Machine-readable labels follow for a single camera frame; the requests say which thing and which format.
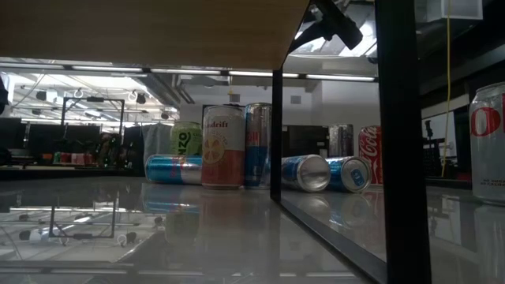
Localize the ceiling light strip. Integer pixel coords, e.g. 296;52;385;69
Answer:
305;73;376;83
227;70;301;79
149;68;222;76
0;62;65;70
72;65;144;73

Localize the black wall screen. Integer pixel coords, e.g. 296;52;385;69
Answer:
282;125;331;158

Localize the grey cloth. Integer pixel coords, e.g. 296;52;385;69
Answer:
141;123;174;163

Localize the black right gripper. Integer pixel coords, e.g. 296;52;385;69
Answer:
290;0;364;54

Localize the black desk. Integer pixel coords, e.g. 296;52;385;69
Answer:
0;164;137;181

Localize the blue silver Red Bull can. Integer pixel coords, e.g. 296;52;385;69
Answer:
281;154;331;193
244;102;273;189
326;155;372;194
144;154;204;185

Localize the white ceiling box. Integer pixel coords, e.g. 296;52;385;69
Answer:
425;0;484;23

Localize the red Coca-Cola can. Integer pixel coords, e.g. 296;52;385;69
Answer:
357;125;383;186

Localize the white orange Spindrift can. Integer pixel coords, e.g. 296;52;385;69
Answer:
201;105;246;190

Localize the light blue Red Bull can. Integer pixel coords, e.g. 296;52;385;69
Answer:
328;124;355;158

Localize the silver Diet Coke can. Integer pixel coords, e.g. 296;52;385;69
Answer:
468;81;505;206

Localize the black crate stand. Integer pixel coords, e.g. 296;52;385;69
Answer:
421;120;447;178

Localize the green soda can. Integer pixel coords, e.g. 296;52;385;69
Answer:
170;121;204;157

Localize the light wooden board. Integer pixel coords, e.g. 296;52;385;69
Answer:
0;0;433;284

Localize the black metal rig frame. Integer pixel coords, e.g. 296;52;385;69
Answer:
60;96;126;137

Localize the black monitor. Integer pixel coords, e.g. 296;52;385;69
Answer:
27;124;102;157

